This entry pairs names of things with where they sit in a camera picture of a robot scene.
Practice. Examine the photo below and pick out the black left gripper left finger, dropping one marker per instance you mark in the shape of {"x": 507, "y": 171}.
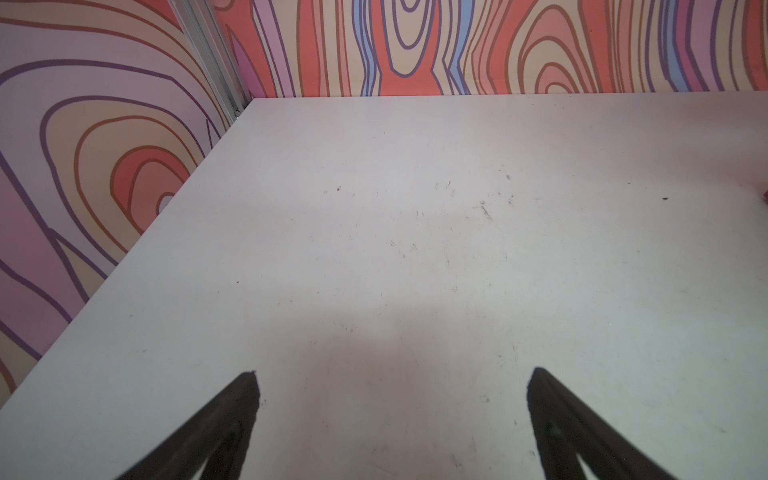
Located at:
{"x": 213, "y": 443}

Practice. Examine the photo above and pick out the aluminium cage frame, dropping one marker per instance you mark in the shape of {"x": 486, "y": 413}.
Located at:
{"x": 203, "y": 31}

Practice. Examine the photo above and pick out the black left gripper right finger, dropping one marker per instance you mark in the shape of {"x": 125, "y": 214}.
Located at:
{"x": 571, "y": 436}

